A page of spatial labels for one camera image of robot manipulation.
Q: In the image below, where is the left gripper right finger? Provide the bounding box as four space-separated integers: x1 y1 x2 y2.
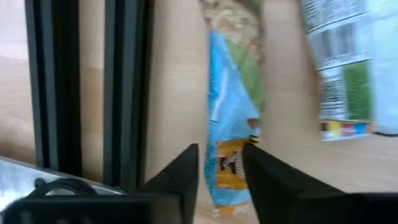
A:
242 142 346 224

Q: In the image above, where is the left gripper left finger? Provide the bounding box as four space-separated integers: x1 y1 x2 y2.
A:
136 142 200 224

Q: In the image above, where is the blue yellow oat granola bar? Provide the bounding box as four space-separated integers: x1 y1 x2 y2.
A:
200 0 267 218

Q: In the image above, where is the white printed food packet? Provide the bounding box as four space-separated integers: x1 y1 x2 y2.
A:
300 0 398 142

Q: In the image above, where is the black aluminium table frame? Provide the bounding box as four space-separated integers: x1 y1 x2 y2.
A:
24 0 155 191

